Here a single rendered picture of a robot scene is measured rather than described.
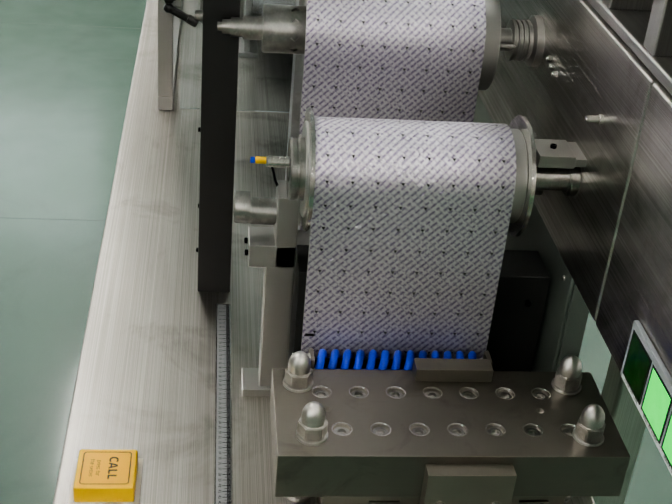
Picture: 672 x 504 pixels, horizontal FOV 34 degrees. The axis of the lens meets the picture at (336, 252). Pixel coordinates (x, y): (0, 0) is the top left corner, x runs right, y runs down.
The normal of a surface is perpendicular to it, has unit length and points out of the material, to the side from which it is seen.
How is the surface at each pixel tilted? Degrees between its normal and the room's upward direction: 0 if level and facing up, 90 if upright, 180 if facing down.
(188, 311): 0
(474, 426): 0
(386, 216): 90
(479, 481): 90
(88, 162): 0
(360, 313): 90
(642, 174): 90
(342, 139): 28
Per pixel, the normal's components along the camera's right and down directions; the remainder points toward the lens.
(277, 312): 0.09, 0.51
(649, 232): -0.99, -0.03
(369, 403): 0.08, -0.86
